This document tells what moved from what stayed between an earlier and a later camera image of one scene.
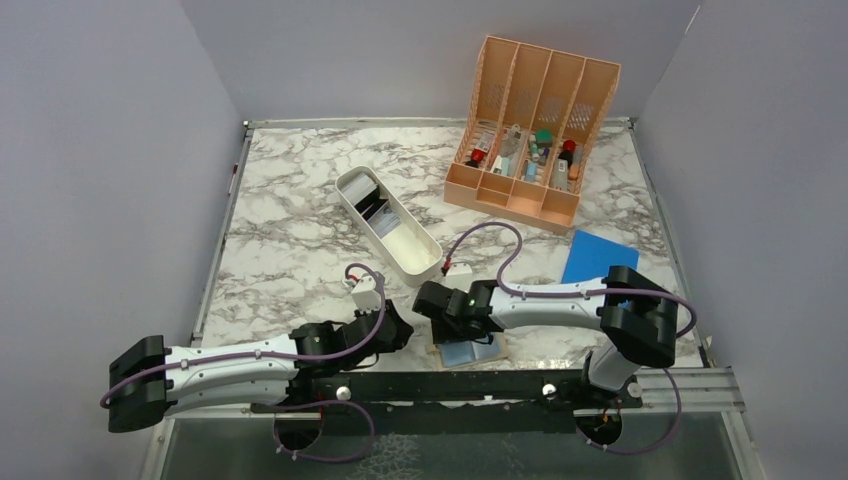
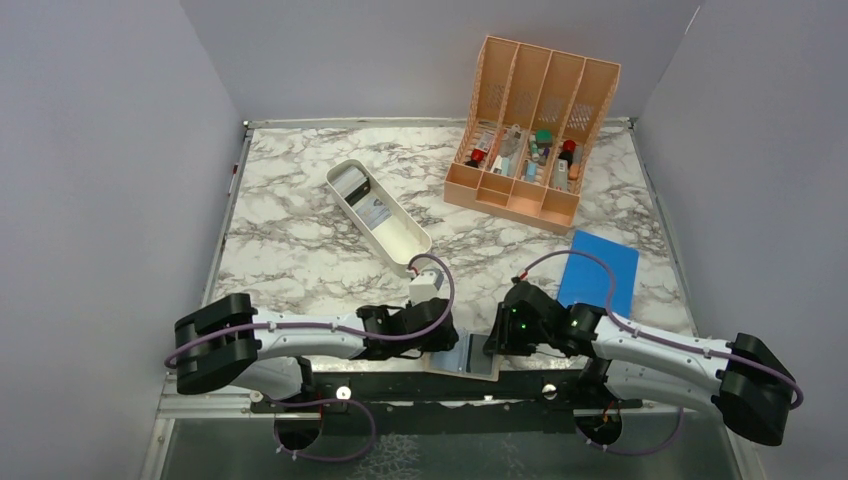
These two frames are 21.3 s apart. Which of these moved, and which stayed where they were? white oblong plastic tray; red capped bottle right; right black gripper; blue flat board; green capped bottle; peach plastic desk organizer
Moved: right black gripper; white oblong plastic tray
Stayed: red capped bottle right; peach plastic desk organizer; green capped bottle; blue flat board
